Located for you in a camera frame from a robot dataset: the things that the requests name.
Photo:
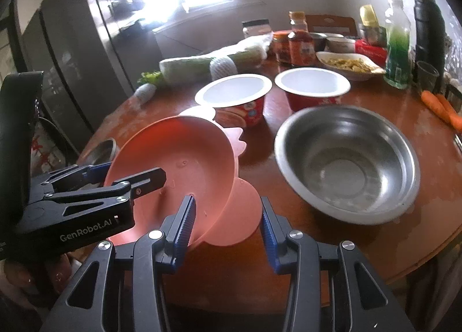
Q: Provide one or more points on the pink round plate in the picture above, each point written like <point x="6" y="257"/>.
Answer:
<point x="187" y="158"/>

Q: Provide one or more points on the steel bowl under yellow cup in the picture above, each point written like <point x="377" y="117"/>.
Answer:
<point x="375" y="36"/>

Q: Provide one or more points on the white plate with food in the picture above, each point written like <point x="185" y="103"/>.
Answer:
<point x="346" y="64"/>

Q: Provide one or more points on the red white paper bowl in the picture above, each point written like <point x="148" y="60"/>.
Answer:
<point x="312" y="81"/>
<point x="234" y="90"/>

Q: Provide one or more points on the clear plastic sheet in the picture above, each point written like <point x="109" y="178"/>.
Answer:
<point x="453" y="50"/>

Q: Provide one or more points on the small steel bowl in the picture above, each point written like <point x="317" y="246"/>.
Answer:
<point x="103" y="149"/>

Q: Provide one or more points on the solid back wooden chair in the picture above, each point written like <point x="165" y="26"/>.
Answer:
<point x="339" y="23"/>

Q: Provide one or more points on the red chili sauce jar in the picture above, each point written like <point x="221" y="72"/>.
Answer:
<point x="281" y="48"/>

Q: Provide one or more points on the person's left hand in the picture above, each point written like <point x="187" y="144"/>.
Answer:
<point x="20" y="277"/>

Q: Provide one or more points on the yellow plastic cup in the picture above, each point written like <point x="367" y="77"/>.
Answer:
<point x="369" y="16"/>

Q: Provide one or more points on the black thermos flask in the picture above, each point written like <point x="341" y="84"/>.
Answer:
<point x="429" y="36"/>

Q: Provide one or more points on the dark refrigerator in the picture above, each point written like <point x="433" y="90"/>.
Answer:
<point x="72" y="46"/>

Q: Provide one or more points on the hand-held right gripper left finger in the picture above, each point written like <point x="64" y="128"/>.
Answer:
<point x="186" y="223"/>

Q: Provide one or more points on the pink scalloped plate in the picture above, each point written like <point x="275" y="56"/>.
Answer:
<point x="245" y="205"/>

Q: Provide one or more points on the red white printed bag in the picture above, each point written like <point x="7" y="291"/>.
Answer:
<point x="47" y="155"/>

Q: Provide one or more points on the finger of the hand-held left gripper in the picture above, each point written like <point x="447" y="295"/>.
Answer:
<point x="97" y="172"/>
<point x="144" y="182"/>

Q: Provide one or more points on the black lid glass jar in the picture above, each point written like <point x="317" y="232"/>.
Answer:
<point x="256" y="30"/>

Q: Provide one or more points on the white foam netted fruit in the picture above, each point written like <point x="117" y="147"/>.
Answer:
<point x="144" y="93"/>
<point x="223" y="66"/>

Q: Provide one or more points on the small steel cup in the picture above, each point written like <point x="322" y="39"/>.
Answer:
<point x="454" y="99"/>

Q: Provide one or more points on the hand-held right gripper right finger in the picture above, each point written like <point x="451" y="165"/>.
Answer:
<point x="269" y="231"/>

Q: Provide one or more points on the white ceramic bowl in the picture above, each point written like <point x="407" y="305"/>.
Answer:
<point x="341" y="46"/>

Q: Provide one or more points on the grey glass cup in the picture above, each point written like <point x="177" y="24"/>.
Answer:
<point x="427" y="75"/>

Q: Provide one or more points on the red box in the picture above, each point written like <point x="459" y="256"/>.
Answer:
<point x="371" y="52"/>

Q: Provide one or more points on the orange label sauce bottle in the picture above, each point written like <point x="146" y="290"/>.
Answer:
<point x="300" y="50"/>

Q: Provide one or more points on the large steel bowl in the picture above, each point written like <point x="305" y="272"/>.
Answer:
<point x="361" y="137"/>

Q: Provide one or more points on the wrapped napa cabbage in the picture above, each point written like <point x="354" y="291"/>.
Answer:
<point x="187" y="66"/>

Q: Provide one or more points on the orange carrot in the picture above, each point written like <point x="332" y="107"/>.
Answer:
<point x="433" y="102"/>
<point x="449" y="106"/>

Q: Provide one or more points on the dark steel bowl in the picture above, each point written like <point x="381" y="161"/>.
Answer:
<point x="321" y="40"/>

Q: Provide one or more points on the green liquid plastic bottle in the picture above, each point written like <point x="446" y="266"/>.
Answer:
<point x="397" y="50"/>

